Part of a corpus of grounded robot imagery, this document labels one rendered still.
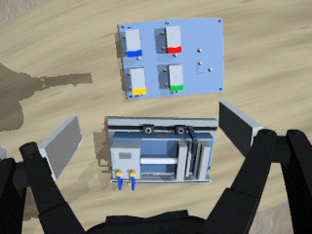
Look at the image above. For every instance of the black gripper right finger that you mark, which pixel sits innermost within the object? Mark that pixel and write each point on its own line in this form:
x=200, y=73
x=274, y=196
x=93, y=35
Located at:
x=235, y=209

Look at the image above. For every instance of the grey block with yellow end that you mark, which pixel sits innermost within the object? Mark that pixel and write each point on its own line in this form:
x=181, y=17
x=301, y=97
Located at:
x=138, y=80

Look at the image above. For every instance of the light grey block with red end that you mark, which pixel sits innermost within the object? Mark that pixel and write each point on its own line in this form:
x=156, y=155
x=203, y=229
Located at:
x=173, y=43

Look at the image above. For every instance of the grey block with green end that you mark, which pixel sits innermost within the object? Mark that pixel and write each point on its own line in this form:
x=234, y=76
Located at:
x=175, y=77

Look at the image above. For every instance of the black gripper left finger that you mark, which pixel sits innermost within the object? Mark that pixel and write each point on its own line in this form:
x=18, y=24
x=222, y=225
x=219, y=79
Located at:
x=41, y=166

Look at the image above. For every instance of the grey block with blue end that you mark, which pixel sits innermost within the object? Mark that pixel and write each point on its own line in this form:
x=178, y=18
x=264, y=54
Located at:
x=133, y=43

